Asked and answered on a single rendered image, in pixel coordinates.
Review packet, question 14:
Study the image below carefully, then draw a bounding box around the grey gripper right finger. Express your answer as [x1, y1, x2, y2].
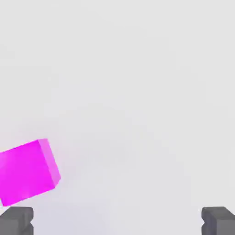
[201, 206, 235, 235]

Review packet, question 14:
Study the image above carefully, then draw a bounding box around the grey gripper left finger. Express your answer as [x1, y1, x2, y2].
[0, 206, 34, 235]

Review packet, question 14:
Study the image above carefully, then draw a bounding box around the small magenta cube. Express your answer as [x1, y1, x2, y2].
[0, 138, 62, 207]

